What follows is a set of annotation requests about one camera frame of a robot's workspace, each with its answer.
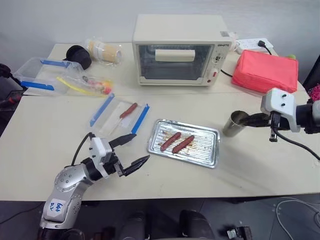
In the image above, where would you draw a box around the bagged stack of paper cups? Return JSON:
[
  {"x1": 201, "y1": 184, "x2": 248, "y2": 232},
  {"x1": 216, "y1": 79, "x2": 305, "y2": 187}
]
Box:
[{"x1": 83, "y1": 36, "x2": 124, "y2": 68}]

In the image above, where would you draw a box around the cream toaster oven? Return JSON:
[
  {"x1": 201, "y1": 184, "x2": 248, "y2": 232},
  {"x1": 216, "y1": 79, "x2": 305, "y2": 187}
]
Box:
[{"x1": 131, "y1": 13, "x2": 237, "y2": 87}]

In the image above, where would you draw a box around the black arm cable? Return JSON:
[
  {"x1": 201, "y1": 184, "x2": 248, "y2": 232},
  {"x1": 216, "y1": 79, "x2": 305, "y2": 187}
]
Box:
[
  {"x1": 271, "y1": 128, "x2": 320, "y2": 161},
  {"x1": 70, "y1": 132, "x2": 97, "y2": 167}
]

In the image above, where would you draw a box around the red fabric pouch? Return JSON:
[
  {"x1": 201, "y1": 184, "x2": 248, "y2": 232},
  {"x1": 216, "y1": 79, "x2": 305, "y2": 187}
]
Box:
[{"x1": 231, "y1": 49, "x2": 299, "y2": 95}]

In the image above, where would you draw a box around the white floor cable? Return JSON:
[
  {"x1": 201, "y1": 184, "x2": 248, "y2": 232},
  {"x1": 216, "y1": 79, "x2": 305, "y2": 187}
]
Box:
[{"x1": 274, "y1": 196, "x2": 320, "y2": 240}]

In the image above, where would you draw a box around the zip bag with toy food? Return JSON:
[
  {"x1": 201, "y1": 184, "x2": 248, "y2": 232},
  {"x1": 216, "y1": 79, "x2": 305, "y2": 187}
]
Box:
[{"x1": 55, "y1": 74, "x2": 115, "y2": 99}]

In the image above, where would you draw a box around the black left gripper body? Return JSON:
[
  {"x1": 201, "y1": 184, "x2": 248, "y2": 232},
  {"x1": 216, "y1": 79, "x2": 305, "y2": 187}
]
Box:
[{"x1": 103, "y1": 146, "x2": 126, "y2": 178}]

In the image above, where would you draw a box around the black power plug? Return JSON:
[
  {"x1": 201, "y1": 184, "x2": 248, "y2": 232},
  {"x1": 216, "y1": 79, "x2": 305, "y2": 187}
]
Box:
[{"x1": 257, "y1": 40, "x2": 273, "y2": 55}]

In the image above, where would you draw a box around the pink fuzzy object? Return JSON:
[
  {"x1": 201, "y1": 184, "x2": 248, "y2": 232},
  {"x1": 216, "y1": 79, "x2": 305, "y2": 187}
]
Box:
[{"x1": 308, "y1": 84, "x2": 320, "y2": 103}]

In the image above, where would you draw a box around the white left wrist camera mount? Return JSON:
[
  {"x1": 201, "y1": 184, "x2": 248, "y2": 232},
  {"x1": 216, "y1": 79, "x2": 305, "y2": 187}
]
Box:
[{"x1": 88, "y1": 136, "x2": 113, "y2": 179}]

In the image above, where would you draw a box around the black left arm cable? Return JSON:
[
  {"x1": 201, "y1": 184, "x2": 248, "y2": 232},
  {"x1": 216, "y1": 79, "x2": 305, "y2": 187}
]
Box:
[{"x1": 70, "y1": 132, "x2": 97, "y2": 167}]

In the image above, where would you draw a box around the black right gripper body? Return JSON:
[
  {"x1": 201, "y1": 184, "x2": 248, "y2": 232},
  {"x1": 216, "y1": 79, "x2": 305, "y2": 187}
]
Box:
[{"x1": 267, "y1": 111, "x2": 283, "y2": 144}]

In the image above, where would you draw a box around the clear bag blue zip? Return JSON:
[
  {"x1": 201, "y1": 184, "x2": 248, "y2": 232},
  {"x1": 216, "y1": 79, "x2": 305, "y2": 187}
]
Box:
[{"x1": 12, "y1": 56, "x2": 84, "y2": 96}]

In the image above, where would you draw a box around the black stand with red parts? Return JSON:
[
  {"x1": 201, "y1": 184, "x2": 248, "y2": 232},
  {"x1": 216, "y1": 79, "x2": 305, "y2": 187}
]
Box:
[{"x1": 0, "y1": 63, "x2": 28, "y2": 109}]

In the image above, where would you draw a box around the silver baking tray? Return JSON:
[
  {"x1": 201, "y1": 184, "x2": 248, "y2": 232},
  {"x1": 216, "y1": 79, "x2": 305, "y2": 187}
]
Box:
[{"x1": 146, "y1": 118, "x2": 221, "y2": 169}]

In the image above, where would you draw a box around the black round cap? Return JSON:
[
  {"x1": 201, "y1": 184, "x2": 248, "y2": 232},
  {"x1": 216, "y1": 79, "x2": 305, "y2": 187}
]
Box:
[{"x1": 61, "y1": 44, "x2": 93, "y2": 71}]

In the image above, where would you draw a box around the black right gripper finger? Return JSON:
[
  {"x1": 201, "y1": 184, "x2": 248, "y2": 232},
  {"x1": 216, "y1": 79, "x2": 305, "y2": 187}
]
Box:
[
  {"x1": 238, "y1": 119, "x2": 271, "y2": 127},
  {"x1": 246, "y1": 112, "x2": 271, "y2": 121}
]

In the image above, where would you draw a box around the white power strip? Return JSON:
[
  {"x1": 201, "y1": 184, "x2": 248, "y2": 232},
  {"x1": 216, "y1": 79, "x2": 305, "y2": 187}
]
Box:
[{"x1": 234, "y1": 37, "x2": 275, "y2": 54}]

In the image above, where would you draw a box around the dark rounded shape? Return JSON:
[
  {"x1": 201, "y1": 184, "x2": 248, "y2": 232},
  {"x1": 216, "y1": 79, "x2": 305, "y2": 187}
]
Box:
[
  {"x1": 119, "y1": 210, "x2": 149, "y2": 240},
  {"x1": 178, "y1": 209, "x2": 216, "y2": 240}
]

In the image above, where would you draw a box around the clear bag with sausage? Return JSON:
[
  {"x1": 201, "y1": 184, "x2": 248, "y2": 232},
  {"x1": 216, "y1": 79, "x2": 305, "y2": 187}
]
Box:
[{"x1": 89, "y1": 92, "x2": 151, "y2": 137}]

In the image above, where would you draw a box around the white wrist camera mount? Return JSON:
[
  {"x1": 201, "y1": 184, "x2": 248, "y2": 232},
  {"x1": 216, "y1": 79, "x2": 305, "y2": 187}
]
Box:
[
  {"x1": 88, "y1": 136, "x2": 113, "y2": 179},
  {"x1": 260, "y1": 87, "x2": 301, "y2": 133}
]

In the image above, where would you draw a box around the black floor device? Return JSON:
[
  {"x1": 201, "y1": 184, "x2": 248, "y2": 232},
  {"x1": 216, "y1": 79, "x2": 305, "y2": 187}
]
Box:
[{"x1": 224, "y1": 225, "x2": 254, "y2": 240}]

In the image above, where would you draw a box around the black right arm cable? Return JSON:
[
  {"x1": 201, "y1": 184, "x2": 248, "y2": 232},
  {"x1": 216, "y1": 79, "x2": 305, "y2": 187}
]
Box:
[{"x1": 271, "y1": 128, "x2": 320, "y2": 161}]

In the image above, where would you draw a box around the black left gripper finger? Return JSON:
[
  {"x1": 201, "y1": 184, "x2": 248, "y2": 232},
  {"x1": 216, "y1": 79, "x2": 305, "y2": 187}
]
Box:
[
  {"x1": 109, "y1": 133, "x2": 138, "y2": 150},
  {"x1": 122, "y1": 154, "x2": 151, "y2": 177}
]

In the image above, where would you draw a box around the skewered red-brown sausage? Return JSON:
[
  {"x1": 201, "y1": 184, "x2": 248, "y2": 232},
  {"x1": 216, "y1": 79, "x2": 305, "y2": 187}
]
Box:
[{"x1": 109, "y1": 102, "x2": 139, "y2": 131}]

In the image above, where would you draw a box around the metal cup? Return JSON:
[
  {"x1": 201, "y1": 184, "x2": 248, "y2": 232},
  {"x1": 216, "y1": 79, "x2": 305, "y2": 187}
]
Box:
[{"x1": 222, "y1": 110, "x2": 249, "y2": 137}]

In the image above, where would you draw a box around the black oven power cable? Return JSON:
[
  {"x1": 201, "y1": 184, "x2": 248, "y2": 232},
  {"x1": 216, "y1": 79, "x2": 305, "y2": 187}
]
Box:
[{"x1": 219, "y1": 68, "x2": 235, "y2": 78}]

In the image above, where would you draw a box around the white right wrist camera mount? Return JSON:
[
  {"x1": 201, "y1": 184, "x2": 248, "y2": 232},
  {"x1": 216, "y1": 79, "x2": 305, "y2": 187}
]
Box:
[{"x1": 260, "y1": 87, "x2": 301, "y2": 133}]

